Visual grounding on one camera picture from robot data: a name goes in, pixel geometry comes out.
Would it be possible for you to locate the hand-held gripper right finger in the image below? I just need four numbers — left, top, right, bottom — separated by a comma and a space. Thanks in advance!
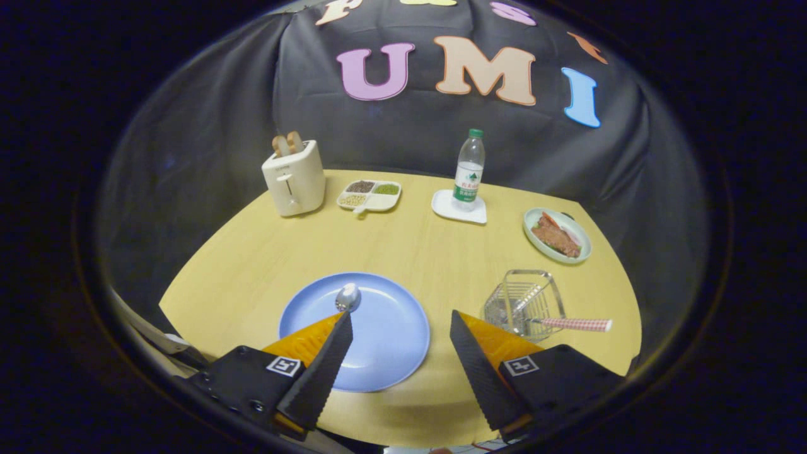
450, 309, 628, 445

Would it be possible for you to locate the spoon with red checked handle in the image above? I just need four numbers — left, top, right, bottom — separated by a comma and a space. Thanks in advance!
334, 283, 361, 315

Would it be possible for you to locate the fork with red checked handle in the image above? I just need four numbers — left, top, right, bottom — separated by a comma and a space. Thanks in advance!
504, 309, 613, 335

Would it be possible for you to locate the clear water bottle green cap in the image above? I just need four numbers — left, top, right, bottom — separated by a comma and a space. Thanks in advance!
452, 129, 486, 211

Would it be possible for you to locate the metal wire cutlery basket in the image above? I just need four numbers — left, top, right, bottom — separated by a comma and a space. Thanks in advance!
482, 269, 566, 343

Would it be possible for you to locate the green plate with meat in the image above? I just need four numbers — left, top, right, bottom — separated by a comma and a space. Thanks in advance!
523, 207, 593, 264

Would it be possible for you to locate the white coaster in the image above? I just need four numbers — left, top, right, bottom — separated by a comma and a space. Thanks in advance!
431, 189, 488, 225

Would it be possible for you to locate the white divided tray with beans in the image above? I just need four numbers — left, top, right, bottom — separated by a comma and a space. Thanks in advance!
336, 179, 402, 216

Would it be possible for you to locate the blue plate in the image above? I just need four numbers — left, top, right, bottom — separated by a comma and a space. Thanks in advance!
278, 272, 431, 393

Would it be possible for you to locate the cream white toaster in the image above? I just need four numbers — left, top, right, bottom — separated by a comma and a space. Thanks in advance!
262, 139, 327, 218

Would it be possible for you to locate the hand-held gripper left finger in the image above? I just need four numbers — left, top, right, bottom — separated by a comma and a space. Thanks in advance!
173, 311, 354, 442

